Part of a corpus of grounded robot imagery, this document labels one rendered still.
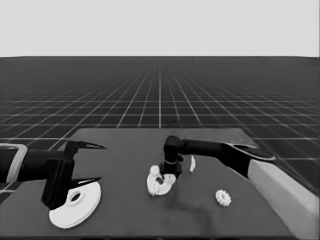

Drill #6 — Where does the small thin T-shaped piece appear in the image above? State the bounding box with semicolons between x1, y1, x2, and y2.
188;155;197;174

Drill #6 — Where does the white round carrier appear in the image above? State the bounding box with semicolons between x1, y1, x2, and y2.
146;164;177;197

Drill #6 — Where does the large thick white disc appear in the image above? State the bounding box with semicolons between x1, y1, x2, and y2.
48;181;102;230

